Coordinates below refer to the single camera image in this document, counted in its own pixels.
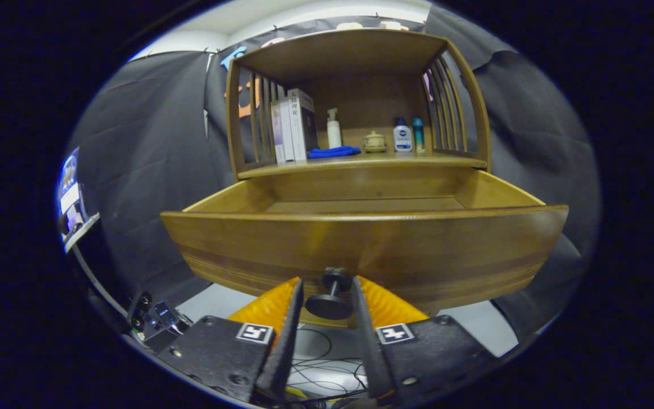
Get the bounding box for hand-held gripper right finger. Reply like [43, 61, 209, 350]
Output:
[351, 276, 501, 407]

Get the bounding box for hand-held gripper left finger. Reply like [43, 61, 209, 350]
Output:
[157, 277, 305, 405]

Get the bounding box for wooden countertop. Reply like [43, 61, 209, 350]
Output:
[238, 149, 488, 180]

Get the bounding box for wooden cabinet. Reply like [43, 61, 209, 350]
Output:
[225, 28, 492, 182]

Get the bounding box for black device with blue lights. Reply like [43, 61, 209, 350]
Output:
[127, 291, 192, 350]

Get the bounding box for blue folded cloth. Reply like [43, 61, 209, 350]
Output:
[307, 146, 362, 159]

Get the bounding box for lidded tea bowl with saucer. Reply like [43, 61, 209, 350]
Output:
[362, 131, 388, 153]

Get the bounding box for white lotion bottle blue cap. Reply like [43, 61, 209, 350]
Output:
[393, 118, 414, 153]

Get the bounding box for pale purple book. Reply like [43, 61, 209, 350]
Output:
[270, 101, 287, 165]

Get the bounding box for white pump bottle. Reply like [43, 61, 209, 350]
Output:
[326, 108, 343, 149]

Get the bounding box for white spine book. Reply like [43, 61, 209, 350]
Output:
[279, 97, 296, 164]

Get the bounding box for grey portrait cover book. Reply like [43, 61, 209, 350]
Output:
[287, 88, 319, 162]

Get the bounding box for bright display screen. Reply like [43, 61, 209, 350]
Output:
[57, 148, 100, 253]

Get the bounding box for black floor cables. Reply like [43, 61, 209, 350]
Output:
[287, 327, 374, 405]

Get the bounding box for grey cable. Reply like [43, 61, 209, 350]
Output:
[70, 243, 132, 320]

